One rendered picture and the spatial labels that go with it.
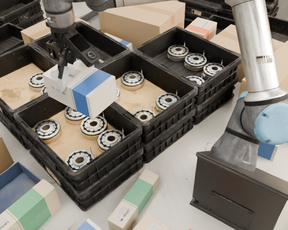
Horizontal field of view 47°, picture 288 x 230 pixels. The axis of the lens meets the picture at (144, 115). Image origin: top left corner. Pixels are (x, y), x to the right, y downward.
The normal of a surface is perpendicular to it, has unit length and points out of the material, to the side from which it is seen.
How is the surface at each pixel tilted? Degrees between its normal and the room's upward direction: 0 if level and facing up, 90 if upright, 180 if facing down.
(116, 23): 90
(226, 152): 31
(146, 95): 0
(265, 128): 61
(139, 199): 0
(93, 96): 90
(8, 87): 0
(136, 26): 90
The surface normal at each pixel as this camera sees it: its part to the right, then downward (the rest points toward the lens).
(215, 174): -0.56, 0.59
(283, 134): 0.08, 0.25
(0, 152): 0.88, 0.32
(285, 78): -0.03, -0.72
